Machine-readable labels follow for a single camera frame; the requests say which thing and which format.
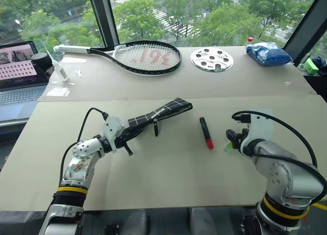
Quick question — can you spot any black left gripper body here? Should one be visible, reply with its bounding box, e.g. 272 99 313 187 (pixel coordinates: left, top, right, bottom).
114 129 131 149

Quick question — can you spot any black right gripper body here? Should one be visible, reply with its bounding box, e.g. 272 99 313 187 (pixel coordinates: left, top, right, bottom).
236 128 250 154

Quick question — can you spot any green highlighter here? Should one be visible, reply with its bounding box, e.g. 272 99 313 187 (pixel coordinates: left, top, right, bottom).
222 140 235 153

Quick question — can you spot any red black marker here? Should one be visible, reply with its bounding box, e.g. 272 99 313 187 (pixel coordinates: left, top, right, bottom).
199 116 215 151

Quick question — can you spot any black white tennis racket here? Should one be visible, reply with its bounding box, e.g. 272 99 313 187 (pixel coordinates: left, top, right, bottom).
53 40 183 76

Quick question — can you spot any round perforated metal disc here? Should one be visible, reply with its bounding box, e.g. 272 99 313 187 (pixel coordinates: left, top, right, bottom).
190 46 235 73

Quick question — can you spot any clear plastic sheet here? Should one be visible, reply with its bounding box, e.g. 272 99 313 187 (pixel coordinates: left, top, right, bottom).
46 87 71 97

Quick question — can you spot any blue pellet bag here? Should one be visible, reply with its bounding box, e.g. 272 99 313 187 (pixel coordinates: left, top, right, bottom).
245 41 293 67

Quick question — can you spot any green box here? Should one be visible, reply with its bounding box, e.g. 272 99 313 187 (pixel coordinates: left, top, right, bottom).
305 57 320 76

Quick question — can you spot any dark blue cloth bundle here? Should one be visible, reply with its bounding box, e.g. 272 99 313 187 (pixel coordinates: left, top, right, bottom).
312 55 327 75

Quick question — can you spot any black cylinder speaker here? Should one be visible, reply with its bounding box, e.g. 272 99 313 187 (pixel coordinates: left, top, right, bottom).
31 52 52 75

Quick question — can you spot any open grey laptop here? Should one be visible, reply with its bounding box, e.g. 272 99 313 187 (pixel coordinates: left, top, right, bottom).
0 40 51 129

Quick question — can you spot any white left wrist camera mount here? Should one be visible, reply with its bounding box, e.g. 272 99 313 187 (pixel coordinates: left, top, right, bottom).
103 115 125 153

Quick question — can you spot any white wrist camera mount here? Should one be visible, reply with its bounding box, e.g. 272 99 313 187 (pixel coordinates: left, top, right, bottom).
103 115 125 153
236 112 277 144

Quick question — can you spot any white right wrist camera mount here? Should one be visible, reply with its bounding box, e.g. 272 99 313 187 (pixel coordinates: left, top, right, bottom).
236 112 277 144

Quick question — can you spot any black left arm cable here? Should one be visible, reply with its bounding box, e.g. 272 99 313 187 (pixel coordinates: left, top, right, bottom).
59 107 110 186

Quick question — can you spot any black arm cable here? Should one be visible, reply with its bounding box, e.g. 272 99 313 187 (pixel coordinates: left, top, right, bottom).
231 110 327 204
59 107 110 186

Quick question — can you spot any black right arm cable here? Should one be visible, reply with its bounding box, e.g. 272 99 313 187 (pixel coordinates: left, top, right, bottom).
231 110 327 204

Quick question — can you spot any yellow cable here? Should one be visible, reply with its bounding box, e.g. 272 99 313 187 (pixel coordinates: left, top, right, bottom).
309 201 327 212

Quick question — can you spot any black window frame post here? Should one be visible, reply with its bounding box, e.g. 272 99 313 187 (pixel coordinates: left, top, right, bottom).
282 0 327 67
86 0 120 49

